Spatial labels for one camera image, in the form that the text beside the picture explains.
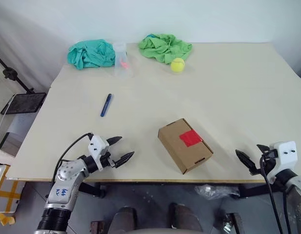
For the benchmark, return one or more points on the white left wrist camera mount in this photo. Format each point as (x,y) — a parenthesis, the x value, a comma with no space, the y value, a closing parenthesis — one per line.
(97,145)

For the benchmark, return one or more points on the cardboard box with yellow tape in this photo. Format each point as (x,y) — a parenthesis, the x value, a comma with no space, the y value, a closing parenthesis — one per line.
(8,197)

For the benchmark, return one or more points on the crumpled clear plastic wrap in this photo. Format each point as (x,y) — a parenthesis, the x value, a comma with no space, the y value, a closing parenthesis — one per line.
(213,192)

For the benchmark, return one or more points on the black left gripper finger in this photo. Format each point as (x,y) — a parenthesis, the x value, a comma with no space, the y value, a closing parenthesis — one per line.
(123,159)
(114,141)

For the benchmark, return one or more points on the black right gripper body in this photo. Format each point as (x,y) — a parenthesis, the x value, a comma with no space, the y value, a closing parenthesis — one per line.
(267,164)

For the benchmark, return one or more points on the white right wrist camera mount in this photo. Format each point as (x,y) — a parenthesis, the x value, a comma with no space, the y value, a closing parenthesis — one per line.
(285,152)

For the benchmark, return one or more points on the black table leg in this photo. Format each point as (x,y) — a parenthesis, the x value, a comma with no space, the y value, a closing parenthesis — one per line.
(93,189)
(252,190)

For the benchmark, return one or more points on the dark brown block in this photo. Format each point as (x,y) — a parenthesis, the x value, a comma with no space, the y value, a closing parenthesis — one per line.
(236,223)
(99,228)

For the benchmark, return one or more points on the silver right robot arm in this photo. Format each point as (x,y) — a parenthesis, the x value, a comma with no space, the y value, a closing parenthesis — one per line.
(296,195)

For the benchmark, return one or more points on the yellow tennis ball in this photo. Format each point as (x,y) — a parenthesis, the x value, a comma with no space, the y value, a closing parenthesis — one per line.
(177,65)

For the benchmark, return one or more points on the blue pen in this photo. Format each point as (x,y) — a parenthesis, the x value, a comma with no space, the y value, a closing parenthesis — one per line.
(106,105)

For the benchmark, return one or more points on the brown cardboard box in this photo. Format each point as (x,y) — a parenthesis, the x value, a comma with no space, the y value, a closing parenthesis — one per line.
(186,156)

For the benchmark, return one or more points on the small metal clip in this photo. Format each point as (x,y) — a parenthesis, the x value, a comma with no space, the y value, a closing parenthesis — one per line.
(227,224)

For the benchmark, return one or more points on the loose yellow tape piece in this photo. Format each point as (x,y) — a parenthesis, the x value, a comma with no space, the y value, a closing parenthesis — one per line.
(4,219)

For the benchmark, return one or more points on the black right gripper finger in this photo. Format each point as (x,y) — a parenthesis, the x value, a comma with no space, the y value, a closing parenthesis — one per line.
(263,148)
(246,161)

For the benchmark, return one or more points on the crumpled teal cloth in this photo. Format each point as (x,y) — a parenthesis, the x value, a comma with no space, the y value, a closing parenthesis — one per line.
(90,54)

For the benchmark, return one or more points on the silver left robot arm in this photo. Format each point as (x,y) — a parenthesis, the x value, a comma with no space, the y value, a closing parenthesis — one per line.
(67,175)

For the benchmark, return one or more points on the dark rounded shape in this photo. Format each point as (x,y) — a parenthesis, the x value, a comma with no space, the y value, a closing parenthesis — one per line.
(123,219)
(185,218)

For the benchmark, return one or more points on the crumpled green cloth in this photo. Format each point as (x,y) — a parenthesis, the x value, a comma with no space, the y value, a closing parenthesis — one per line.
(162,47)

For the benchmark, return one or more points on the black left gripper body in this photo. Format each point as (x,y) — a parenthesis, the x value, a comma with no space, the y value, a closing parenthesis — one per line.
(108,159)

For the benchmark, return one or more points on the red tape strip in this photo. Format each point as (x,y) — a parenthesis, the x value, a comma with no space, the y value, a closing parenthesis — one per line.
(190,138)

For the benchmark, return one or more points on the clear plastic cup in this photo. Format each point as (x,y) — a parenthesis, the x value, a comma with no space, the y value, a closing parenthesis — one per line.
(123,72)

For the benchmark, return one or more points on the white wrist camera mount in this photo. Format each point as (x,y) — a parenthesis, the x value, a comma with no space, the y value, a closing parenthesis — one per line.
(97,145)
(285,152)

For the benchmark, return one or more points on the black tablet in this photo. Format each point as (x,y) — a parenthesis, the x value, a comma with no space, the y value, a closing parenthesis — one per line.
(24,103)

